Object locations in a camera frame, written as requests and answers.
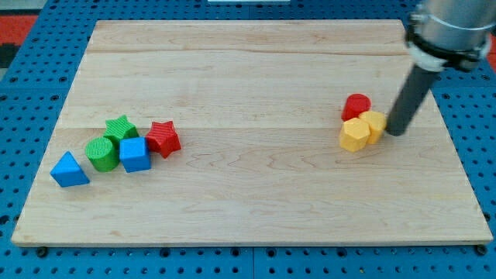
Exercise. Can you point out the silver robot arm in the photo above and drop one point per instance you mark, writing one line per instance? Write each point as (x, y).
(450, 33)

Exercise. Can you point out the wooden board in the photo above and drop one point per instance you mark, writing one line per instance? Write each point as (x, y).
(257, 106)

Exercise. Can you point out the red star block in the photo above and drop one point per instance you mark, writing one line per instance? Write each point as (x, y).
(163, 138)

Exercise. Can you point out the yellow hexagon block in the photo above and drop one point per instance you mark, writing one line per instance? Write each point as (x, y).
(354, 135)

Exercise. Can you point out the red cylinder block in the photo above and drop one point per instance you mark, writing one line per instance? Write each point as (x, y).
(354, 105)

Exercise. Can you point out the blue cube block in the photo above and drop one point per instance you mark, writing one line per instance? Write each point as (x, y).
(134, 154)

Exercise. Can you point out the green star block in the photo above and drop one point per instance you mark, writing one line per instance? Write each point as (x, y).
(119, 129)

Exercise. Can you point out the yellow pentagon block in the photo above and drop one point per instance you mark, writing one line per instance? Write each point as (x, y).
(377, 123)

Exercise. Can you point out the green cylinder block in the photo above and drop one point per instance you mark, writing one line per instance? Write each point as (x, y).
(102, 154)

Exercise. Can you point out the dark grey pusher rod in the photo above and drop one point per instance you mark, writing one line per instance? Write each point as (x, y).
(412, 94)

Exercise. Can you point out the blue triangle block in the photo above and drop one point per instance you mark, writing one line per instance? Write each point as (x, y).
(67, 172)

